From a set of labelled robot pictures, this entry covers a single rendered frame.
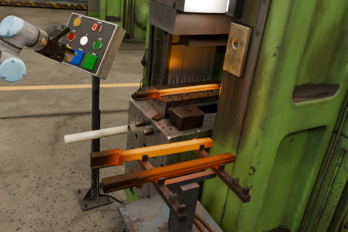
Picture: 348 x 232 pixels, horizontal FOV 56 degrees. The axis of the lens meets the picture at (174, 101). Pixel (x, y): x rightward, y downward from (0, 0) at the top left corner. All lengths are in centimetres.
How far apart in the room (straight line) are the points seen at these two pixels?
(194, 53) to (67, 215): 128
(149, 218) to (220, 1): 83
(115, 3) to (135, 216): 533
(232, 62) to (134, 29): 518
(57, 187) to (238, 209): 147
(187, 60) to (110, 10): 470
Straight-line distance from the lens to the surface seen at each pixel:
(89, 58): 172
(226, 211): 141
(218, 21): 137
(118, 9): 629
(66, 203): 234
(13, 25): 139
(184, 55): 164
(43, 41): 147
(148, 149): 106
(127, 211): 123
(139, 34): 632
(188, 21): 128
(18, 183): 256
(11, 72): 129
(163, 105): 137
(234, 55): 116
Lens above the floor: 154
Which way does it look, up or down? 24 degrees down
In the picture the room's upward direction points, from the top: 7 degrees clockwise
